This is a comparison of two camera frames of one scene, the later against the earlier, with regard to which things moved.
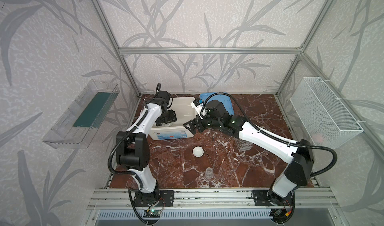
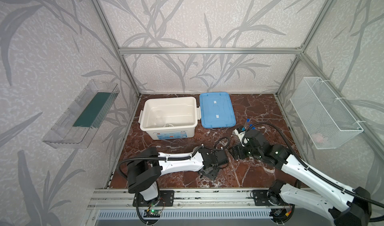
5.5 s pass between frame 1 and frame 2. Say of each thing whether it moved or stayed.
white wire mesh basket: stayed
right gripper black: moved
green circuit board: stayed
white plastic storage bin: stayed
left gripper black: moved
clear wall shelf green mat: stayed
